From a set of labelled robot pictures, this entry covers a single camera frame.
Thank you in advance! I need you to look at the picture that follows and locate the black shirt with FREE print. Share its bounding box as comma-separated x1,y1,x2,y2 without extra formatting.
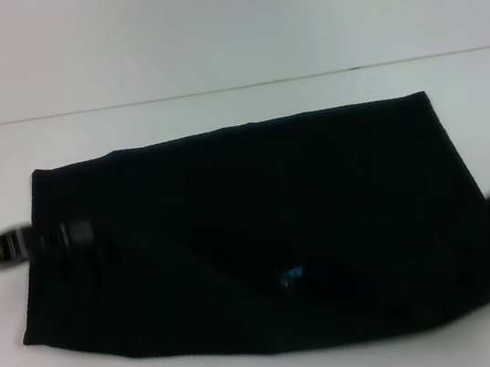
0,79,490,367

